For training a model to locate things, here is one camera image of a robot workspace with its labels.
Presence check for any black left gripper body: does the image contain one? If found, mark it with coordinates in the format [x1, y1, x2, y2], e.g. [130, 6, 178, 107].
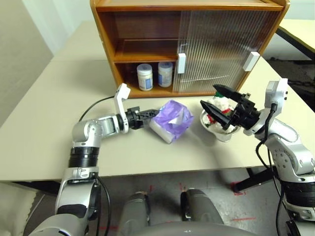
[124, 106, 143, 130]

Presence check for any red floor tape mark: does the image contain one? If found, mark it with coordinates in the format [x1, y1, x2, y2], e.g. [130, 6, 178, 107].
[231, 182, 247, 197]
[232, 216, 257, 222]

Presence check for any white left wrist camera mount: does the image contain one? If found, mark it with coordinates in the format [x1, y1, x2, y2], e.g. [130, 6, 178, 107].
[113, 83, 131, 135]

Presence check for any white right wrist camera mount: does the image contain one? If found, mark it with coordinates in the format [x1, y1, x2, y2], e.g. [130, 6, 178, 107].
[264, 78, 289, 118]

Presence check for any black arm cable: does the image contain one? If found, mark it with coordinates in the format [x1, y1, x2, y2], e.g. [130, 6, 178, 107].
[255, 103, 284, 236]
[78, 96, 117, 236]

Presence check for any beige neighbouring table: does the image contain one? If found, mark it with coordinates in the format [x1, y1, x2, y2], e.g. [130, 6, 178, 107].
[277, 19, 315, 61]

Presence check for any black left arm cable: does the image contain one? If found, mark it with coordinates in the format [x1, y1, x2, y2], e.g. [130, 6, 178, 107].
[78, 96, 117, 236]

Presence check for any purple tissue pack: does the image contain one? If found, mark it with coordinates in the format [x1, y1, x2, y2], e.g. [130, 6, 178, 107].
[149, 99, 195, 144]

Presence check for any brown wooden cabinet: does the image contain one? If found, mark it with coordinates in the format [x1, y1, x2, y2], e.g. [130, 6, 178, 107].
[89, 0, 290, 99]

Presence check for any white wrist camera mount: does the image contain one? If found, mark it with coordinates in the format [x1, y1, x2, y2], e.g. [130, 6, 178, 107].
[113, 83, 131, 135]
[264, 78, 289, 118]

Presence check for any steel bowl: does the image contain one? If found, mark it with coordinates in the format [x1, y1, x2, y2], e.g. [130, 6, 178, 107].
[199, 109, 241, 143]

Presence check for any ribbed translucent sliding door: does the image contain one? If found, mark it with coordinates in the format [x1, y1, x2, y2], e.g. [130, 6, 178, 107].
[171, 9, 283, 94]
[172, 9, 283, 94]

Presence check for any white rectangular door handle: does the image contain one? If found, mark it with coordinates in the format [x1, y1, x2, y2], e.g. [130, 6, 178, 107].
[242, 51, 259, 72]
[176, 53, 187, 74]

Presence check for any white red green plush toy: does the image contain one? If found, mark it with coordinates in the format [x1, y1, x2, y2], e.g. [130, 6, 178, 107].
[202, 90, 238, 135]

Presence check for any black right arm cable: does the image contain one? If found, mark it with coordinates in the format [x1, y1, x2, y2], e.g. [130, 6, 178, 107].
[255, 103, 284, 236]

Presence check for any grey rounded leg cover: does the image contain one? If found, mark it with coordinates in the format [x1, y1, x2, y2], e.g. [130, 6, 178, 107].
[181, 188, 224, 226]
[120, 191, 151, 232]

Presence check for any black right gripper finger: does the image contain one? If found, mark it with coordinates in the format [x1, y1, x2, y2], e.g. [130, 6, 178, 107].
[212, 84, 245, 102]
[200, 99, 234, 130]

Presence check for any white jar with blue label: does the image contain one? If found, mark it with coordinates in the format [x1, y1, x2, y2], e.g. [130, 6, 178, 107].
[136, 63, 154, 91]
[157, 61, 173, 88]

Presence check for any black metal table leg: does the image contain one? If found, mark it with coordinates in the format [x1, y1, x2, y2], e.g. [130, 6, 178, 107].
[232, 167, 278, 194]

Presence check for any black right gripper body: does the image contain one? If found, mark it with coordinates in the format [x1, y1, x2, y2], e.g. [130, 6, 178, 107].
[230, 92, 261, 131]

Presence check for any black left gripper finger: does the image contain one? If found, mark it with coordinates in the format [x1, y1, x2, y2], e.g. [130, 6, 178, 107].
[138, 115, 156, 128]
[138, 109, 162, 118]

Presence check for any grey robot torso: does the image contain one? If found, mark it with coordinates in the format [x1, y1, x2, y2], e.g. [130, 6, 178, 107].
[115, 217, 269, 236]

